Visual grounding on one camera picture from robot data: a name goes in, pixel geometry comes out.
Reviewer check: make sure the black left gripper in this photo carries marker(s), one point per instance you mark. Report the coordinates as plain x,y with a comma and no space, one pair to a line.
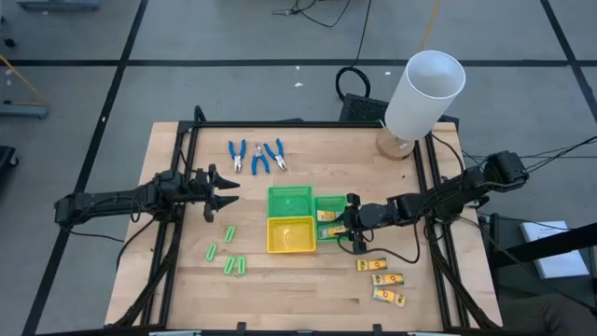
201,189

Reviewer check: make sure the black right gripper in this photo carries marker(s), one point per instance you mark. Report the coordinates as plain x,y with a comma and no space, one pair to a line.
373,214

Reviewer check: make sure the green eraser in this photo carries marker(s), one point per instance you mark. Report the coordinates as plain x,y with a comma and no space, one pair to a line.
229,265
241,265
230,234
212,252

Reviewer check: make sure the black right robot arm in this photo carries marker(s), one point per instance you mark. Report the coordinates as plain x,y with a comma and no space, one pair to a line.
466,184

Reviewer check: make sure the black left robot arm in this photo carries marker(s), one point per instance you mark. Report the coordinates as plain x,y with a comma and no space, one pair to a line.
107,203

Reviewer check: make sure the green plastic basket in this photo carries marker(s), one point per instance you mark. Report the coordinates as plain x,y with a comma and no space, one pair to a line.
289,201
329,203

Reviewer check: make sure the yellow plastic basket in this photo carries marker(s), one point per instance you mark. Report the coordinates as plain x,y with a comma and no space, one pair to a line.
291,235

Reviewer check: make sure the black table clamp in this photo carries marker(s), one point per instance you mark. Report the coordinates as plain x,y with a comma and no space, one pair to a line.
377,328
241,326

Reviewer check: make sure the black mesh box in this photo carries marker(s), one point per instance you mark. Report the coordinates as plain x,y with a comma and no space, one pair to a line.
361,108

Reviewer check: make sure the white shade wooden base lamp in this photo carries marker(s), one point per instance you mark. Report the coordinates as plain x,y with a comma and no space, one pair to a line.
420,102

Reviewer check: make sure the black side cart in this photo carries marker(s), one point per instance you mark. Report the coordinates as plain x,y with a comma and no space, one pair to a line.
513,280

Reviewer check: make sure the black beam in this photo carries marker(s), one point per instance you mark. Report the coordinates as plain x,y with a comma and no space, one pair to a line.
536,247

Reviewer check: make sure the white book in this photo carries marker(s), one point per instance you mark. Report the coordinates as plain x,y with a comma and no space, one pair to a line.
562,267

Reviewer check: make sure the person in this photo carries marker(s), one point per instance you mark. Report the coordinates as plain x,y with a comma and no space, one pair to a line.
545,319

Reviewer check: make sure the black chair base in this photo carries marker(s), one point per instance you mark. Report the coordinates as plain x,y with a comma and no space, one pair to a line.
5,158

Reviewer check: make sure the grey floor platform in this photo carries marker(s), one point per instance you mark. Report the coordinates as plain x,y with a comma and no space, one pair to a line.
58,4

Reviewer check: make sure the small black floor object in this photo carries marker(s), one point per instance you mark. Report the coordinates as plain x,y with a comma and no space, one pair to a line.
9,43

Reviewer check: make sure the black aluminium table frame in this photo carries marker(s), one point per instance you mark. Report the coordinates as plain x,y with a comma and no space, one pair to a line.
280,124

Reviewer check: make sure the grey base plate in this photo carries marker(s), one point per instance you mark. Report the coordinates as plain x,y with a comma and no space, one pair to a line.
23,110

